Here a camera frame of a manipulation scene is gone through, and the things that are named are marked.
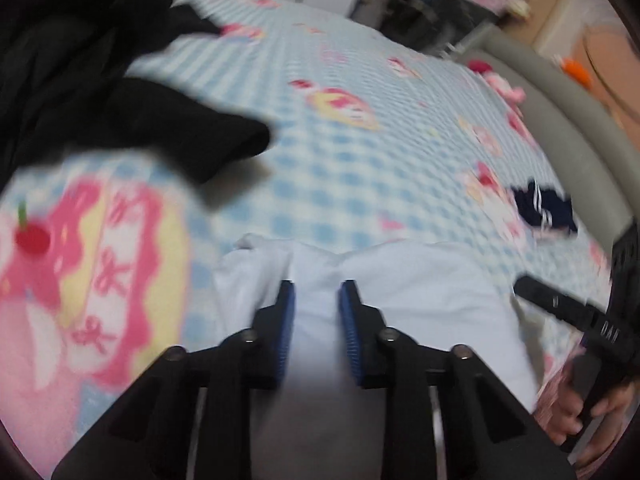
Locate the person's right hand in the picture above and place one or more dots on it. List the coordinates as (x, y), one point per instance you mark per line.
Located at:
(556, 417)

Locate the black clothes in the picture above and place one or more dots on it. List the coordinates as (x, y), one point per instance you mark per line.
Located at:
(75, 85)

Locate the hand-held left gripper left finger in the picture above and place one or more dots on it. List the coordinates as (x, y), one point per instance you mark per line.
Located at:
(285, 330)

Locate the white t-shirt with navy trim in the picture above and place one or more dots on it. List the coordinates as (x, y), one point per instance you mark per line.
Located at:
(425, 300)

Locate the dark open closet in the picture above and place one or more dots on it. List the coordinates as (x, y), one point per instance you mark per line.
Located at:
(425, 5)

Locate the blue checkered printed blanket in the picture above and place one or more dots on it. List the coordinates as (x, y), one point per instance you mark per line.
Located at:
(350, 170)

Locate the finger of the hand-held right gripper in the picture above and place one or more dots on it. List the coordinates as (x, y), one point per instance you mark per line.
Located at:
(550, 300)

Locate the orange plush toy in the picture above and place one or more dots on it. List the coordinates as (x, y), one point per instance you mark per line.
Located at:
(575, 67)

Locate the pink plush toy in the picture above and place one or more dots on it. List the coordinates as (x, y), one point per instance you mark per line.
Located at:
(500, 82)

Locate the cream plush toy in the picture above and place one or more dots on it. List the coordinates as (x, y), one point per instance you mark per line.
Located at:
(520, 7)

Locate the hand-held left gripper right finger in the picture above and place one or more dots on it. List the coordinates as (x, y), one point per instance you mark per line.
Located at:
(349, 330)

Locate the grey padded headboard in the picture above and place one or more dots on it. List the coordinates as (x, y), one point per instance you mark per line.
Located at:
(565, 115)

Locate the navy garment with white stripes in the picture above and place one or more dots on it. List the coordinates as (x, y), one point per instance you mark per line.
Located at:
(545, 210)

